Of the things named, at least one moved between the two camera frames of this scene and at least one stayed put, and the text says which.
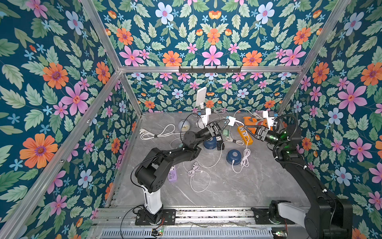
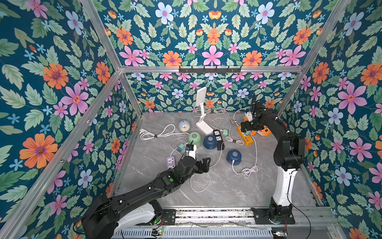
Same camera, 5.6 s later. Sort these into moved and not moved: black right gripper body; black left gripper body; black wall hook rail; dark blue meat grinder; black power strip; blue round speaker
Moved: black right gripper body; black left gripper body
Not moved: blue round speaker; black wall hook rail; dark blue meat grinder; black power strip
